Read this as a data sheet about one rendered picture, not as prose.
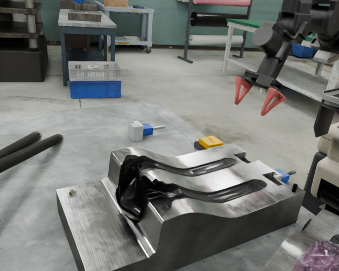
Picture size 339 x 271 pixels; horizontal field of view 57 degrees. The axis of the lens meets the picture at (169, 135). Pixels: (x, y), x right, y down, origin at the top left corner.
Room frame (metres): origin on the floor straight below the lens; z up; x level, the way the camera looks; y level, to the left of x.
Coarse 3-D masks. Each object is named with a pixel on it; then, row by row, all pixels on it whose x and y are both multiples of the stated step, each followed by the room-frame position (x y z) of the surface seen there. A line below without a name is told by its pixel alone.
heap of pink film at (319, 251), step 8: (320, 240) 0.43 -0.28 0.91; (312, 248) 0.39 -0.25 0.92; (320, 248) 0.38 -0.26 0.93; (328, 248) 0.40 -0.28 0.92; (336, 248) 0.41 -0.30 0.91; (304, 256) 0.38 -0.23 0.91; (312, 256) 0.38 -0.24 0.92; (320, 256) 0.37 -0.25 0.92; (328, 256) 0.37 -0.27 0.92; (336, 256) 0.39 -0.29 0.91; (296, 264) 0.38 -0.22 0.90; (304, 264) 0.37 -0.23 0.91; (312, 264) 0.37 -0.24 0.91; (320, 264) 0.36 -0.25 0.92; (328, 264) 0.36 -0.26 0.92; (336, 264) 0.37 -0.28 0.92
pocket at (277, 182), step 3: (264, 174) 0.67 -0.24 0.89; (267, 174) 0.68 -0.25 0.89; (270, 174) 0.68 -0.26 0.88; (273, 174) 0.68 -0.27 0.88; (267, 177) 0.68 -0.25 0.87; (270, 177) 0.68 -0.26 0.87; (273, 177) 0.68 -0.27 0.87; (270, 180) 0.68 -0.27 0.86; (273, 180) 0.68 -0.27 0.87; (276, 180) 0.67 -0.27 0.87; (279, 180) 0.67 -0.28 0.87; (276, 183) 0.67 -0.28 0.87; (279, 183) 0.66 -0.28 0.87; (282, 183) 0.66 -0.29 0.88
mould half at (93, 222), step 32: (160, 160) 0.65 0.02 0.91; (192, 160) 0.71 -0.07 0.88; (64, 192) 0.56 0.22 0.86; (96, 192) 0.57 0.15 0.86; (256, 192) 0.59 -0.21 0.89; (288, 192) 0.60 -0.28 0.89; (64, 224) 0.51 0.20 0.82; (96, 224) 0.47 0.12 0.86; (128, 224) 0.48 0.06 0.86; (160, 224) 0.42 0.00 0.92; (192, 224) 0.45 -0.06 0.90; (224, 224) 0.49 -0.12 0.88; (256, 224) 0.53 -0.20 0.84; (288, 224) 0.59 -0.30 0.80; (96, 256) 0.39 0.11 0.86; (128, 256) 0.40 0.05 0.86; (160, 256) 0.41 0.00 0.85; (192, 256) 0.45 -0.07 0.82
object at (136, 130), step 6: (132, 126) 0.96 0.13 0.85; (138, 126) 0.97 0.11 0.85; (144, 126) 1.00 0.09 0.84; (150, 126) 1.00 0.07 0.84; (156, 126) 1.03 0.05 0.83; (162, 126) 1.04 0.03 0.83; (132, 132) 0.96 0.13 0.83; (138, 132) 0.96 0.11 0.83; (144, 132) 0.98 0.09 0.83; (150, 132) 0.99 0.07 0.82; (132, 138) 0.96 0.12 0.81; (138, 138) 0.97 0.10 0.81
